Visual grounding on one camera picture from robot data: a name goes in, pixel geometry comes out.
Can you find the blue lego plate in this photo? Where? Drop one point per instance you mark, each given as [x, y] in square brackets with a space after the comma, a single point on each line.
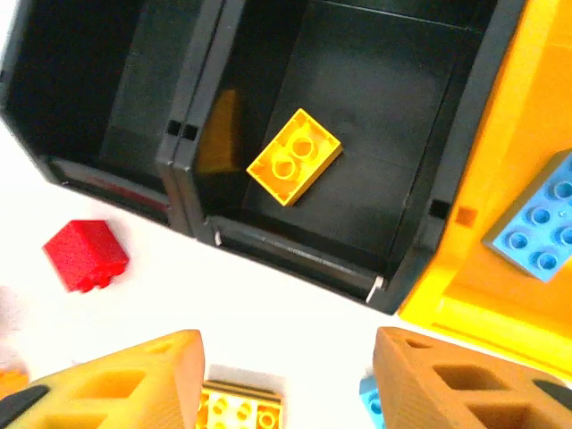
[536, 223]

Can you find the black plastic bin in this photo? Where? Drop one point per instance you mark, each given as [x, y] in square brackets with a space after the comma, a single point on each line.
[380, 111]
[67, 67]

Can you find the light blue lego brick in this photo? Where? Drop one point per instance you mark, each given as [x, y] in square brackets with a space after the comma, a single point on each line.
[370, 402]

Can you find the yellow plastic bin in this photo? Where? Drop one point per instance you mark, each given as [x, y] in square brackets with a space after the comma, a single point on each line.
[514, 134]

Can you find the yellow lego brick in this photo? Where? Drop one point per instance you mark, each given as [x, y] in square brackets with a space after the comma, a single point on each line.
[292, 156]
[237, 409]

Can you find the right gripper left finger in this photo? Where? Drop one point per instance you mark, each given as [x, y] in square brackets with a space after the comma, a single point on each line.
[111, 393]

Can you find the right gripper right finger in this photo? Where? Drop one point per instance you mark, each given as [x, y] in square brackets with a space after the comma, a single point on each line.
[447, 393]

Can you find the red lego brick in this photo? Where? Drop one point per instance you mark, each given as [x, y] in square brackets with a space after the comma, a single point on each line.
[85, 250]

